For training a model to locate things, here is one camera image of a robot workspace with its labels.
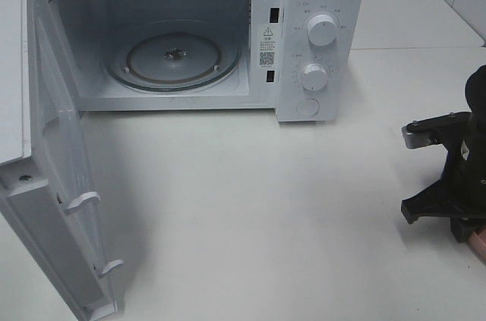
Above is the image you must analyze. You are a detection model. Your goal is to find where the white microwave door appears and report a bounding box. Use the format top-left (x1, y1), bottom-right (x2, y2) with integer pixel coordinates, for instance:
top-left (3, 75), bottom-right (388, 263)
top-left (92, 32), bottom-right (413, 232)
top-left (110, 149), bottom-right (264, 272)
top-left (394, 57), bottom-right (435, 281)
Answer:
top-left (1, 0), bottom-right (122, 320)

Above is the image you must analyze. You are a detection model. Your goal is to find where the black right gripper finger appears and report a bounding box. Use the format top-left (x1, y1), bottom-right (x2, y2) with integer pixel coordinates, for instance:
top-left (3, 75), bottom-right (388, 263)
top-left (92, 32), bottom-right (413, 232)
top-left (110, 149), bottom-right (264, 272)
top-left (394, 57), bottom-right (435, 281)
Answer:
top-left (450, 218), bottom-right (479, 243)
top-left (400, 180), bottom-right (456, 225)

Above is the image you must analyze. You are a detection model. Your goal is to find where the glass microwave turntable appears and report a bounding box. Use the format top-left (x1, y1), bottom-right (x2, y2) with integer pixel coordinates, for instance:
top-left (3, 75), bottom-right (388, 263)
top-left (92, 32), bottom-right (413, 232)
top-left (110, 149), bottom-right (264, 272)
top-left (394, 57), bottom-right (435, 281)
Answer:
top-left (105, 20), bottom-right (248, 93)

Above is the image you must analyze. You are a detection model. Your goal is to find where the white microwave knob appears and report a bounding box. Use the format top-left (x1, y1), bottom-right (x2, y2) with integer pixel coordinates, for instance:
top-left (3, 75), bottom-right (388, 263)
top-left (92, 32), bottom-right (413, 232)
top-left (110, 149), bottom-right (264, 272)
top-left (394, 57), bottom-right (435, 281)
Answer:
top-left (301, 63), bottom-right (329, 92)
top-left (306, 12), bottom-right (338, 47)

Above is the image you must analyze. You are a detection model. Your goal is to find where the white lower microwave knob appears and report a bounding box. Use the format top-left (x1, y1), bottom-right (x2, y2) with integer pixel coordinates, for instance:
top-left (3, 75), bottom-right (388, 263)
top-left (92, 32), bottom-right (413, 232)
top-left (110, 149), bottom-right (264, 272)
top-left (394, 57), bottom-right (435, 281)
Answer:
top-left (301, 63), bottom-right (329, 92)

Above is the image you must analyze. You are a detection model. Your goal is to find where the round white door button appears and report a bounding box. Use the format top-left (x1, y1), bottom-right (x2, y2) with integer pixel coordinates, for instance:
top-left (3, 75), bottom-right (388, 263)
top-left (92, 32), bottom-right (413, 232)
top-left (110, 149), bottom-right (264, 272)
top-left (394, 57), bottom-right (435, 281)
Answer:
top-left (296, 99), bottom-right (320, 117)

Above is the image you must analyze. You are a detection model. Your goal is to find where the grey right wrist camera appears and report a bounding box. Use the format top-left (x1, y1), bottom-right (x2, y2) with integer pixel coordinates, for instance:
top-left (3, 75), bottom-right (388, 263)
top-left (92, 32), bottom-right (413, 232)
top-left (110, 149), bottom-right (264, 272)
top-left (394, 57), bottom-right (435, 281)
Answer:
top-left (402, 112), bottom-right (471, 149)

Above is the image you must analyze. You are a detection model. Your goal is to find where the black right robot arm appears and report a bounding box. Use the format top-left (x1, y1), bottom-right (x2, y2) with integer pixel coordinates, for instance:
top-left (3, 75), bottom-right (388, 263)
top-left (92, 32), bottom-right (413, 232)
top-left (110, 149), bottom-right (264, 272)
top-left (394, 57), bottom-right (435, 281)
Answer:
top-left (401, 66), bottom-right (485, 242)

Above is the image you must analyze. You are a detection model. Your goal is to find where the white upper microwave knob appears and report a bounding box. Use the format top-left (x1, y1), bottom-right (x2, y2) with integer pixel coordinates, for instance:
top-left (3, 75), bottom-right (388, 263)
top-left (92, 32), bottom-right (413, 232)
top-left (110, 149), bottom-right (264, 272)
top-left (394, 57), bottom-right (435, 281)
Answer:
top-left (306, 12), bottom-right (338, 47)

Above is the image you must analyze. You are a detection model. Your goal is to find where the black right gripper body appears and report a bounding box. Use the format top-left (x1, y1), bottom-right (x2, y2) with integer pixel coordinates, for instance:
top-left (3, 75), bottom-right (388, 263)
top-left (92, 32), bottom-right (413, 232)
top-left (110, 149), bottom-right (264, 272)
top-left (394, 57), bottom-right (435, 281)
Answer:
top-left (447, 112), bottom-right (485, 219)

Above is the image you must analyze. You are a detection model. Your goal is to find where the white microwave oven body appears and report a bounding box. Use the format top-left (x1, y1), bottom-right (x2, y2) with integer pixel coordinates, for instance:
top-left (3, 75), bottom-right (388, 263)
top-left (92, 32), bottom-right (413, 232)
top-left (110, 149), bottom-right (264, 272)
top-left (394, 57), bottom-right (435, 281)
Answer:
top-left (58, 0), bottom-right (361, 122)

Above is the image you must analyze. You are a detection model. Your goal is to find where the pink round plate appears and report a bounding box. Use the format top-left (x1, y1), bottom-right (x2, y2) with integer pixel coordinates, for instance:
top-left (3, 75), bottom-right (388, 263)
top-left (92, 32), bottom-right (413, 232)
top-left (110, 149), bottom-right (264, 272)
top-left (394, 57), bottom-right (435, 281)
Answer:
top-left (468, 227), bottom-right (486, 260)

